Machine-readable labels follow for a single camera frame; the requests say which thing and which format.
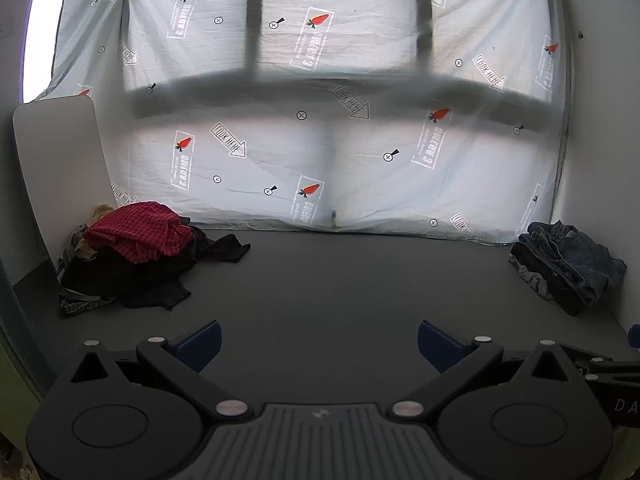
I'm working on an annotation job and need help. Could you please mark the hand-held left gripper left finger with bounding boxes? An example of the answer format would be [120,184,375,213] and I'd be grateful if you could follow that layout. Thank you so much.
[60,320,253,421]

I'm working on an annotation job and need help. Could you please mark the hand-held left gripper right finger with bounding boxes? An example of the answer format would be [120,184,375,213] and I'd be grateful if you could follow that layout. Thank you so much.
[390,320,583,420]

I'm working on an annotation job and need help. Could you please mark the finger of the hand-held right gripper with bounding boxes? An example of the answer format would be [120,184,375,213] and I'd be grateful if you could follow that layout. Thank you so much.
[559,342,614,368]

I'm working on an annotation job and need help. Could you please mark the red checked pants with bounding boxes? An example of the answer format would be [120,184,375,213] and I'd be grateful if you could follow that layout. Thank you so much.
[82,201,197,265]

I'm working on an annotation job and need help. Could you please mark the folded black garment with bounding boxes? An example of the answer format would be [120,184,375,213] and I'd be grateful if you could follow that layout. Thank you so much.
[515,242,587,317]

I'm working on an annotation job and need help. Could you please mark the grey folded cloth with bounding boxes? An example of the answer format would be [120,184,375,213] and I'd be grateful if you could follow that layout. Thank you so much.
[508,254,557,302]

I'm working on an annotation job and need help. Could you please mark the blue jeans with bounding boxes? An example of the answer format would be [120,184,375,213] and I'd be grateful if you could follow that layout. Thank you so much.
[519,220,627,309]

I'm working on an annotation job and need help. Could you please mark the black shirt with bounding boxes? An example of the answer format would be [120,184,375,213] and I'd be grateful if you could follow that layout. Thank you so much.
[186,216,252,265]

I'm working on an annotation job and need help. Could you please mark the large black garment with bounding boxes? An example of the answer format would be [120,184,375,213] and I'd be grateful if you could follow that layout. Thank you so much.
[59,246,197,311]

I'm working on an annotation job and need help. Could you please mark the grey striped cloth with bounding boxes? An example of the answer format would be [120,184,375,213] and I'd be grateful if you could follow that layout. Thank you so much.
[58,282,119,318]

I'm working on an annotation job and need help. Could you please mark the yellow cloth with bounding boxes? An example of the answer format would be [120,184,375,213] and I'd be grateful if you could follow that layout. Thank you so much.
[74,204,117,262]

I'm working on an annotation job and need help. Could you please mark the white printed sheet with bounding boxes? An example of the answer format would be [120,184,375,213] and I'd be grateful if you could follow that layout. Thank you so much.
[35,0,573,247]

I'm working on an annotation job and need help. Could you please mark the white rounded board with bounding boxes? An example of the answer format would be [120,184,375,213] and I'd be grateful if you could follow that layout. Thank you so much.
[12,97,127,272]

